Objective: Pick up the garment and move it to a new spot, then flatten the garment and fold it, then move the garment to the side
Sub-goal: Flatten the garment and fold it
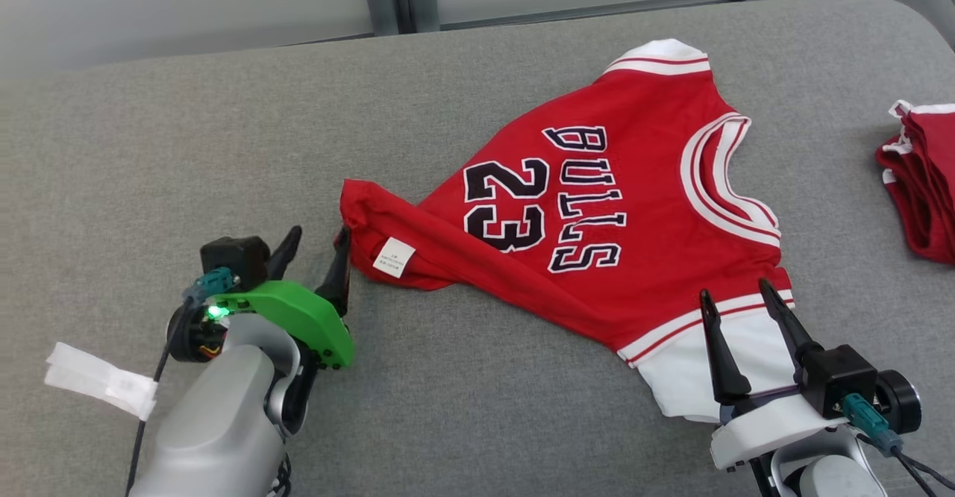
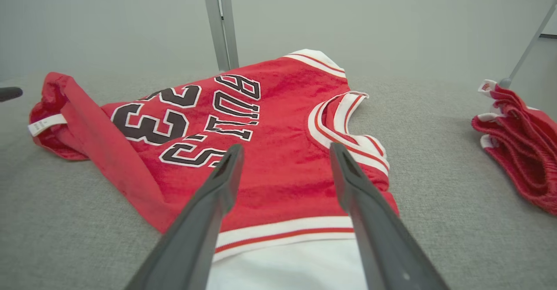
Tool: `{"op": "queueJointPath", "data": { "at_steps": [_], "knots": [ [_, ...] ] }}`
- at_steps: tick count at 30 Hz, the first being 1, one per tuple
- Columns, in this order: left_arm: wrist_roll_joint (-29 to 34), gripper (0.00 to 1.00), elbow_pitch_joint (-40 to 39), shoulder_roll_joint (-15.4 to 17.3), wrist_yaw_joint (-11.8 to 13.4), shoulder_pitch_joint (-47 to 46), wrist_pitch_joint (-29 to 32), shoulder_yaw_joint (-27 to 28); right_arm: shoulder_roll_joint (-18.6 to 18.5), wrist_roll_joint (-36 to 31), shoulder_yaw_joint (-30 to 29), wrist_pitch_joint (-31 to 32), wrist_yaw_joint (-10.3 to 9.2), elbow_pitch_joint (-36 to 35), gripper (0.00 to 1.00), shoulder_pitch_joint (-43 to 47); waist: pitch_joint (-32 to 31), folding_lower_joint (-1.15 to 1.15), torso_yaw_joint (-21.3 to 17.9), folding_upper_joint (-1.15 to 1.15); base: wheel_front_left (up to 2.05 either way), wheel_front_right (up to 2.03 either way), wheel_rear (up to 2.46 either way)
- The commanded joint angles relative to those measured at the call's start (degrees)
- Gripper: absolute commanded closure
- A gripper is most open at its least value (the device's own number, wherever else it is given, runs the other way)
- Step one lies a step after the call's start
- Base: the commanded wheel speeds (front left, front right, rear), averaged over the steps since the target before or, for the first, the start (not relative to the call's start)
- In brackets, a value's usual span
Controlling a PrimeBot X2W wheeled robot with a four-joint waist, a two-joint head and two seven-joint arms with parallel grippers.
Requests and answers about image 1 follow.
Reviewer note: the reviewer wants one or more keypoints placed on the red Bulls 23 jersey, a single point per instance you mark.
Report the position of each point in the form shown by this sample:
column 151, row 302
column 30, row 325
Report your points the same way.
column 634, row 258

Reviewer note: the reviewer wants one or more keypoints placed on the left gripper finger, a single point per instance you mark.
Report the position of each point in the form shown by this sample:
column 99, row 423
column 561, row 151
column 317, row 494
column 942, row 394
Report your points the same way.
column 337, row 277
column 286, row 258

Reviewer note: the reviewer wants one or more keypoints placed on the red shorts with white trim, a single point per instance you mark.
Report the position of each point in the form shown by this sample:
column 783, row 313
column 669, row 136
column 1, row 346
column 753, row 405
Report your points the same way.
column 932, row 183

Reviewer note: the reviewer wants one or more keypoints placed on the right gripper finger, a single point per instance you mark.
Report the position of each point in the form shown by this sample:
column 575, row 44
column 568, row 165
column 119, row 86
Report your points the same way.
column 791, row 329
column 724, row 363

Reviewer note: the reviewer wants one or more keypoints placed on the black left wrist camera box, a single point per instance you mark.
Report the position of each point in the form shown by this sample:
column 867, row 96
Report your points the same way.
column 231, row 254

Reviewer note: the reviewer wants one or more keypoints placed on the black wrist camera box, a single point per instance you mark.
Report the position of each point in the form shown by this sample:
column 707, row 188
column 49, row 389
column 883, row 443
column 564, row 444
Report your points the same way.
column 231, row 254
column 839, row 377

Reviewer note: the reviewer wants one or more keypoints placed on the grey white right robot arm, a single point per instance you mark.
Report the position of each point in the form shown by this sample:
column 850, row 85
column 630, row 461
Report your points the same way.
column 835, row 478

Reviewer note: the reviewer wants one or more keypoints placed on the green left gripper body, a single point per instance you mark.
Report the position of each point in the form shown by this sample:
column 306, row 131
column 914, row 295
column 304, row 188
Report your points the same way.
column 306, row 314

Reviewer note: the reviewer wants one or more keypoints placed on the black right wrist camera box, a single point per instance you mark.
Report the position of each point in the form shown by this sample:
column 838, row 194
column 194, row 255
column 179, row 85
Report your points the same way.
column 839, row 377

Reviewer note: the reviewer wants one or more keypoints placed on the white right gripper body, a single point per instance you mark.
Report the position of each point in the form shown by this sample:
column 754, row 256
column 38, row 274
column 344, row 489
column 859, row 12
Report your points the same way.
column 768, row 426

